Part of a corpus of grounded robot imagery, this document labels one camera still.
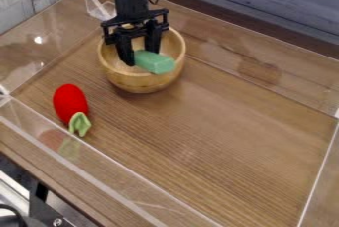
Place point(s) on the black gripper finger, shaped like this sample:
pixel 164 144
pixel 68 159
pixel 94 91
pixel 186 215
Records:
pixel 124 49
pixel 152 38

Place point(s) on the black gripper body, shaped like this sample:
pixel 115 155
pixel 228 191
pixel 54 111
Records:
pixel 134 17

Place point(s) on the green rectangular block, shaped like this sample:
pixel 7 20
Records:
pixel 154 62

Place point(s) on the light wooden bowl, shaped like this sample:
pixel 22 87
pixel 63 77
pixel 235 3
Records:
pixel 134 79

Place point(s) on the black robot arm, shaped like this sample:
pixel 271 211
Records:
pixel 135 21

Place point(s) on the red felt strawberry toy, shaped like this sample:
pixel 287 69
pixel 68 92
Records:
pixel 71 108

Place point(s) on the clear acrylic front barrier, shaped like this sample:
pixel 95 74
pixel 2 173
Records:
pixel 107 191

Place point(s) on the clear acrylic corner bracket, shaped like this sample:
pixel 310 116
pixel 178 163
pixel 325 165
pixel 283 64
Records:
pixel 100 10

